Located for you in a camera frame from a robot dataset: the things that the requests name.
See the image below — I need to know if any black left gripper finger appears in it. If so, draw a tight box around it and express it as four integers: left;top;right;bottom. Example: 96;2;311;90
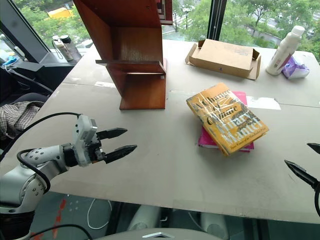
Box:
103;144;139;165
96;127;129;141

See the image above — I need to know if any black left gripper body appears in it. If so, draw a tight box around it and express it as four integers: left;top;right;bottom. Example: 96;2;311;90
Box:
86;135;108;165

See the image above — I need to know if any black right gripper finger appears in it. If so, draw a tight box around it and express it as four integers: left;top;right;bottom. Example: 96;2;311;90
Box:
284;159;320;192
306;142;320;154

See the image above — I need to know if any reddish brown wooden bookshelf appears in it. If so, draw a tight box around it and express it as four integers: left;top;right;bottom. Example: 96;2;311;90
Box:
72;0;174;111

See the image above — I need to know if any pink book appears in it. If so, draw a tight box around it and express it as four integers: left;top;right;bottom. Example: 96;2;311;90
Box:
197;90;255;153

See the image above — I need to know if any yellow hardcover book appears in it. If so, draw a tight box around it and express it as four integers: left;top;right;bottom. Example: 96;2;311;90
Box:
185;82;270;157

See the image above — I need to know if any white paper label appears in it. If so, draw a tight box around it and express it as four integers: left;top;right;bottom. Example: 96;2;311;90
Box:
245;95;282;111

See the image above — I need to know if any grey rounded shape under table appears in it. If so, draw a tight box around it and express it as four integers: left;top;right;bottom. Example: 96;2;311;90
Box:
127;204;162;232
199;212;230;240

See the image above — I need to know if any purple white tissue packet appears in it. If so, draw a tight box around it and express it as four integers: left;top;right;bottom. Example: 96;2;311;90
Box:
281;55;311;80

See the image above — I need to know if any black chair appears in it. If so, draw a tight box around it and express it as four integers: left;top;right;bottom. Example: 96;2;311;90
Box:
0;92;50;151

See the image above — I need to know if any plaid checkered cloth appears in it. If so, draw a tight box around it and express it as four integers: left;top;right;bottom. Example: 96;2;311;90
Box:
0;100;45;141

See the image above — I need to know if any clear bottle with black cap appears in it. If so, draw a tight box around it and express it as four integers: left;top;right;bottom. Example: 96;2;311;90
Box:
59;34;82;60

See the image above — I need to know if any white plastic bottle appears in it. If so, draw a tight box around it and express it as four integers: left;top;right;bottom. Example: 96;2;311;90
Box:
265;25;306;76

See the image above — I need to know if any open brown cardboard box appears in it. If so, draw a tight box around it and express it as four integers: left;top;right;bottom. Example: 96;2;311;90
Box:
184;38;262;81

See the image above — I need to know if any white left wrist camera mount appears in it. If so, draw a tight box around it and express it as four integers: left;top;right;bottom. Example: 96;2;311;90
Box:
71;114;99;168

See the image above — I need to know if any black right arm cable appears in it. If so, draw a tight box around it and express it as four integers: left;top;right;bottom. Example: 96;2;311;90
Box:
313;185;320;218

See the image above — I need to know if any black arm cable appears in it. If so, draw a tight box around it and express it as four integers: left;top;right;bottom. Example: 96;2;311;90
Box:
0;112;83;195
313;185;320;218

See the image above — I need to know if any white cable on floor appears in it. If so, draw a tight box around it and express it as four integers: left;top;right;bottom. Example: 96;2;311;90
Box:
86;197;113;230

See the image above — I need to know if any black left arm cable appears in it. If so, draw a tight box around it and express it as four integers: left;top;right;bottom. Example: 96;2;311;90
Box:
0;112;83;195

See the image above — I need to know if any thin black cable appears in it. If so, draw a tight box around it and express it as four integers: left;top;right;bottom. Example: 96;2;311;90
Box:
29;223;94;240

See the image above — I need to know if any black window frame post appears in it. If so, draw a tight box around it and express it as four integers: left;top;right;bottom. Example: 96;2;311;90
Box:
206;0;228;43

